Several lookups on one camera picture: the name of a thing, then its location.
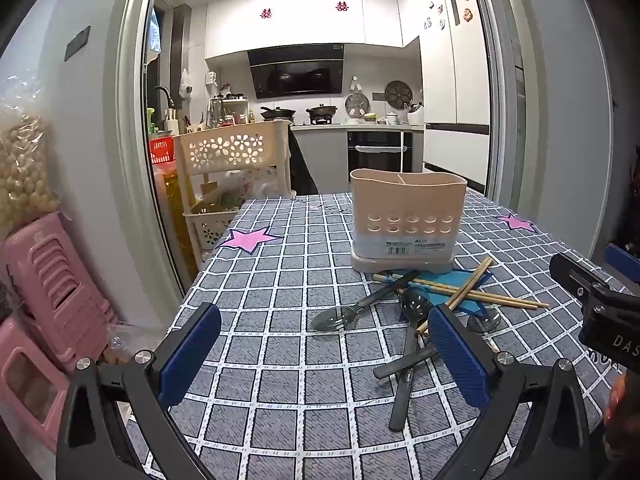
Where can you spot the black built-in oven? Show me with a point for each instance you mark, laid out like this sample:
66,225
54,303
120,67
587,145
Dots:
375,160

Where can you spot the grey kitchen counter cabinet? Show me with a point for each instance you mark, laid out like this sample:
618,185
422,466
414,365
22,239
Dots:
320,160

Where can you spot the person's right hand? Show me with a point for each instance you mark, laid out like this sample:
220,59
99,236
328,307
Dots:
620,400

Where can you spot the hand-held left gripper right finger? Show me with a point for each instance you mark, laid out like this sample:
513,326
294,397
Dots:
457,355

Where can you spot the dark wall switch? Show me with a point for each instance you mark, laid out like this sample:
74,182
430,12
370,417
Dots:
77,42

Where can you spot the pink plastic stool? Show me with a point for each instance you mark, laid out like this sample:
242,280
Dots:
30,385

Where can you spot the black wok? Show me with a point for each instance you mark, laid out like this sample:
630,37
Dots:
321,110
279,112

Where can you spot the black kitchen faucet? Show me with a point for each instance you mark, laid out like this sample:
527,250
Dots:
165,91

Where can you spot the beige flower-cut storage cart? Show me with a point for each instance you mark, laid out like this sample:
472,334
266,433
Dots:
225,150

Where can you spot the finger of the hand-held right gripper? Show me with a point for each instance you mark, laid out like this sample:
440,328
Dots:
624,262
575,277

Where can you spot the yellow oil bottle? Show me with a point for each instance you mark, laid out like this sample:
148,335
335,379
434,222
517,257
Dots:
175,195

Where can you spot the round metal steamer rack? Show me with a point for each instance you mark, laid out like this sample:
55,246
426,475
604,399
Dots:
398,94

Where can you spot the dark grey plastic spoon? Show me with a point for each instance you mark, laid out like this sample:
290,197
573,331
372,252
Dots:
400,364
415,302
334,317

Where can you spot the glass pot lid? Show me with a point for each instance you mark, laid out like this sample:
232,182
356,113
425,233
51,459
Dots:
357,105

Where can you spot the stack of pink plastic stools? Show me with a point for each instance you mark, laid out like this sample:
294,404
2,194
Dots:
55,280

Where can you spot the bamboo chopstick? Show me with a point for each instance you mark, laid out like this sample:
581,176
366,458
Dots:
527,300
515,303
480,273
456,297

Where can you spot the countertop spice rack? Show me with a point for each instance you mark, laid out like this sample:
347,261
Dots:
230,110

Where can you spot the black range hood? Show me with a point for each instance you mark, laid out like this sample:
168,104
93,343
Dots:
295,77

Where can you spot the white kettle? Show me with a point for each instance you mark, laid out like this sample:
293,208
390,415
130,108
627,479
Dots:
416,116

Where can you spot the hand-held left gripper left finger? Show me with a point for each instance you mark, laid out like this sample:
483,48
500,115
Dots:
192,355

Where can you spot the white refrigerator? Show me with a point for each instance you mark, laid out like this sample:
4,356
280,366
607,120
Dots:
470,85

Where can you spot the white upper kitchen cabinets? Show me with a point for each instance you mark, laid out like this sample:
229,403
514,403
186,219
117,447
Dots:
300,25

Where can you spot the red plastic basket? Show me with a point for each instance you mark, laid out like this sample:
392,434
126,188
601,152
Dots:
161,150

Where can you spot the white hanging plastic bag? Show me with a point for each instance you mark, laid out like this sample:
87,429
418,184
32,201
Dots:
185,85

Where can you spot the clear bag of beans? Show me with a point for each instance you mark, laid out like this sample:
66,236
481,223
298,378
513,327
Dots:
22,170

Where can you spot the beige plastic utensil holder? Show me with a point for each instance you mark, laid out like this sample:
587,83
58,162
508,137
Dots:
407,210

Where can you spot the grey checked star tablecloth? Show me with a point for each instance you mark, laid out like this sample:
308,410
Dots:
280,360

